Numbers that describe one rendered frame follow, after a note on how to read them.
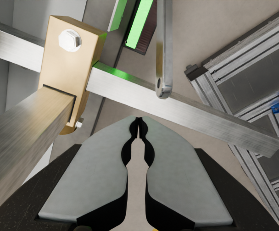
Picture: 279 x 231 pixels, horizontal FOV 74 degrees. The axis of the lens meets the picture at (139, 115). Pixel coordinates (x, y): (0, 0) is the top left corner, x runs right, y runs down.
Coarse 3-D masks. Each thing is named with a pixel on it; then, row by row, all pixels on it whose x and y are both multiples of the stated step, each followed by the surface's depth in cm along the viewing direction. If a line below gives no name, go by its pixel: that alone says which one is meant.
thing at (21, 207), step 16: (80, 144) 9; (64, 160) 8; (48, 176) 7; (16, 192) 7; (32, 192) 7; (48, 192) 7; (0, 208) 6; (16, 208) 6; (32, 208) 6; (0, 224) 6; (16, 224) 6; (32, 224) 6; (48, 224) 6; (64, 224) 6
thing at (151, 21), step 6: (156, 0) 31; (156, 6) 31; (150, 12) 32; (156, 12) 32; (150, 18) 32; (156, 18) 32; (150, 24) 33; (144, 30) 33; (150, 30) 33; (144, 36) 33; (150, 36) 33; (138, 42) 34; (144, 42) 34; (138, 48) 34; (144, 48) 34
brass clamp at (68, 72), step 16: (64, 16) 20; (48, 32) 18; (80, 32) 18; (96, 32) 20; (48, 48) 19; (80, 48) 19; (96, 48) 19; (48, 64) 20; (64, 64) 20; (80, 64) 20; (48, 80) 20; (64, 80) 20; (80, 80) 20; (80, 96) 21; (80, 112) 24; (64, 128) 24
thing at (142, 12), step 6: (144, 0) 31; (150, 0) 31; (144, 6) 31; (150, 6) 31; (138, 12) 32; (144, 12) 32; (138, 18) 32; (144, 18) 32; (138, 24) 33; (132, 30) 33; (138, 30) 33; (132, 36) 33; (138, 36) 33; (132, 42) 34
